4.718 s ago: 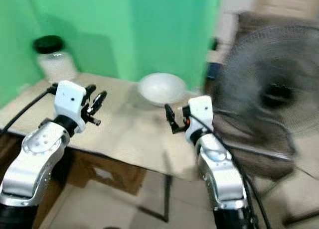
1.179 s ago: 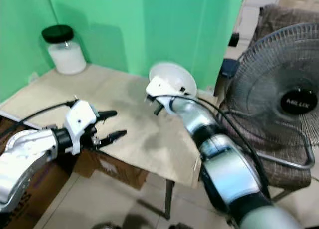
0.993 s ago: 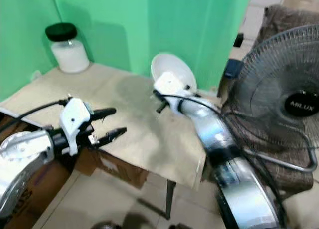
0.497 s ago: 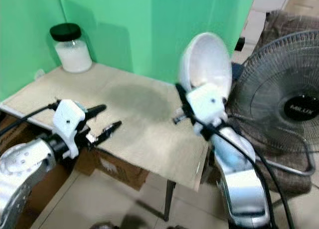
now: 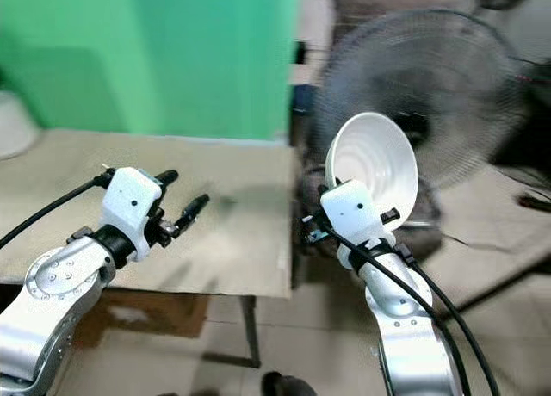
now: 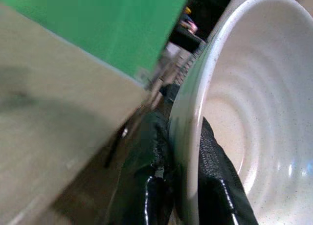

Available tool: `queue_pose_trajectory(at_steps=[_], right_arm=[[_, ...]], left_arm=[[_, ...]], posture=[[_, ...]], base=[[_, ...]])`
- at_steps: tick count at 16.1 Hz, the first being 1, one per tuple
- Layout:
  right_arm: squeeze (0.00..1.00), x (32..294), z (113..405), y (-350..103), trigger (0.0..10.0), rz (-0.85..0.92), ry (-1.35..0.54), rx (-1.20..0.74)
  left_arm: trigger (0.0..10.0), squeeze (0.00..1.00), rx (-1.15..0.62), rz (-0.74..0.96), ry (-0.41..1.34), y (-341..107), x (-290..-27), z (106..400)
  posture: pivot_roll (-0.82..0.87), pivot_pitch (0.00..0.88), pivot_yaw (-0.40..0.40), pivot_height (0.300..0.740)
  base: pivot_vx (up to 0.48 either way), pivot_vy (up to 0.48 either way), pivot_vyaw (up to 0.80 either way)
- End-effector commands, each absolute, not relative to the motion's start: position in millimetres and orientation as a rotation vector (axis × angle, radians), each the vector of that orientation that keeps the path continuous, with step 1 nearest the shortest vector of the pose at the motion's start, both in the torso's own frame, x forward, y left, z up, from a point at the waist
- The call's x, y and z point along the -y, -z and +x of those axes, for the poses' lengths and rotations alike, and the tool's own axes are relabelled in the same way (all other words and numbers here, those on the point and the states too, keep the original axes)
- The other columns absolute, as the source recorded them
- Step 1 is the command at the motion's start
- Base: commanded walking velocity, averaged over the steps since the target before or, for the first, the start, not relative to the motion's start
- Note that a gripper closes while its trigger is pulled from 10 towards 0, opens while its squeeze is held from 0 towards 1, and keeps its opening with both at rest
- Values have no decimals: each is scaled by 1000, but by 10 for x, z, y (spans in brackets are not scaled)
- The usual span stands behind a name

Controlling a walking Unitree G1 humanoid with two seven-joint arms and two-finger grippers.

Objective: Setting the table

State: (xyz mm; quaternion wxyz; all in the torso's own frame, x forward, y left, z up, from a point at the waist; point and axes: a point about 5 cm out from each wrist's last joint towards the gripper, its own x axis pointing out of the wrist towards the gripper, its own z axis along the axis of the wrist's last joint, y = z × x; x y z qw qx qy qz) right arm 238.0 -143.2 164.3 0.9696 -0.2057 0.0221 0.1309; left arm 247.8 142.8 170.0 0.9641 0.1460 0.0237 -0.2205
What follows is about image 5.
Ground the green backdrop screen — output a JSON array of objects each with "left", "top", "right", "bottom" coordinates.
[{"left": 0, "top": 0, "right": 299, "bottom": 144}]

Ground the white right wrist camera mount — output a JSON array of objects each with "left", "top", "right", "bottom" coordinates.
[{"left": 320, "top": 179, "right": 393, "bottom": 255}]

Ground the brown cardboard box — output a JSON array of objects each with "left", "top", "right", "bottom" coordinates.
[{"left": 73, "top": 289, "right": 213, "bottom": 350}]

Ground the black standing fan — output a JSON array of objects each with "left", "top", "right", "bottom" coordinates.
[{"left": 313, "top": 9, "right": 531, "bottom": 192}]

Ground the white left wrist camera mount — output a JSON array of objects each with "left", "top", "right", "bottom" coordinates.
[{"left": 101, "top": 166, "right": 164, "bottom": 259}]

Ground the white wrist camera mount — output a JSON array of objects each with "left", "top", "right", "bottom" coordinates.
[
  {"left": 320, "top": 179, "right": 393, "bottom": 255},
  {"left": 101, "top": 166, "right": 164, "bottom": 259}
]

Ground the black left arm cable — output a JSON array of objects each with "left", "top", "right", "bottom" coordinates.
[{"left": 0, "top": 176, "right": 113, "bottom": 249}]

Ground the white ceramic bowl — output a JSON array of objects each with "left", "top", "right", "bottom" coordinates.
[{"left": 325, "top": 112, "right": 419, "bottom": 233}]

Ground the beige table with black legs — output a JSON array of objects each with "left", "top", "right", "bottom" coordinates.
[{"left": 0, "top": 129, "right": 295, "bottom": 369}]

